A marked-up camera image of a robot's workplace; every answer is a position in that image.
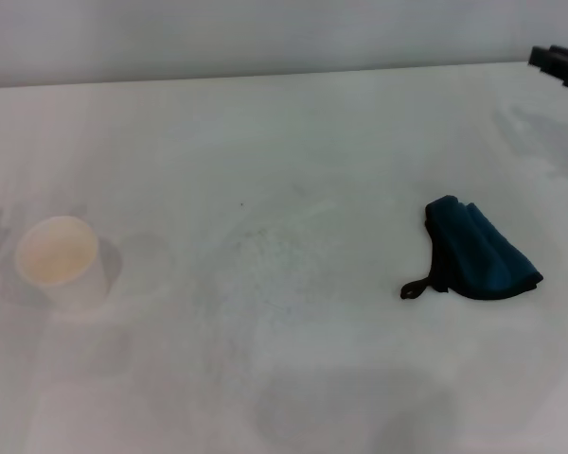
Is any blue rag with black trim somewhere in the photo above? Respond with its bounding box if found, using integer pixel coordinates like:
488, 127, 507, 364
399, 193, 545, 301

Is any white paper cup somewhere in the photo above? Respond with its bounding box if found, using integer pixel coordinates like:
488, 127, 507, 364
14, 215, 123, 311

